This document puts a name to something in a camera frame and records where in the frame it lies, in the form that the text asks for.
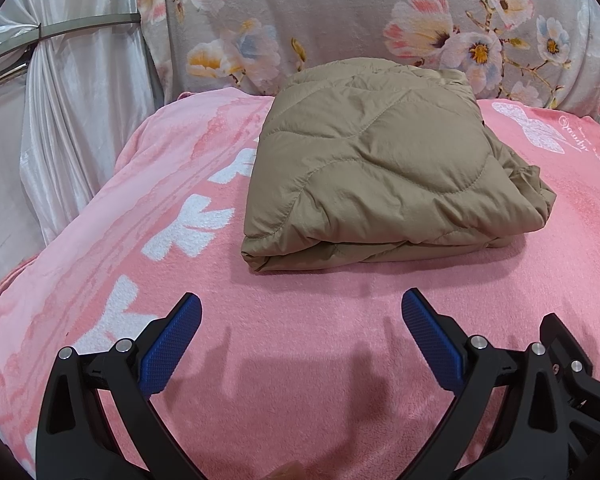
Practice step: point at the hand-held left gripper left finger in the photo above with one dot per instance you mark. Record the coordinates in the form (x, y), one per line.
(172, 347)

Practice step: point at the olive quilted jacket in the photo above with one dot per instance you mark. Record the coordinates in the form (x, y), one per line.
(380, 170)

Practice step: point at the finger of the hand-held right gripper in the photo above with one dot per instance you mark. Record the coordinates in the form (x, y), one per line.
(580, 355)

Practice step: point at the grey floral blanket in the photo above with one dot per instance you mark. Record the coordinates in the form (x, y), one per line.
(330, 10)

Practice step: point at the curved metal rail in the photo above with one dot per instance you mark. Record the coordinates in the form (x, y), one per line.
(70, 27)

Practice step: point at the white satin curtain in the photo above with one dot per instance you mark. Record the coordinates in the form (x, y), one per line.
(70, 125)

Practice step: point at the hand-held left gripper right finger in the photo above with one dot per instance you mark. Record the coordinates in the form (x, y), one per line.
(432, 342)

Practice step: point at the pink printed blanket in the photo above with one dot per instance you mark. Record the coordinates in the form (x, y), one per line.
(180, 260)

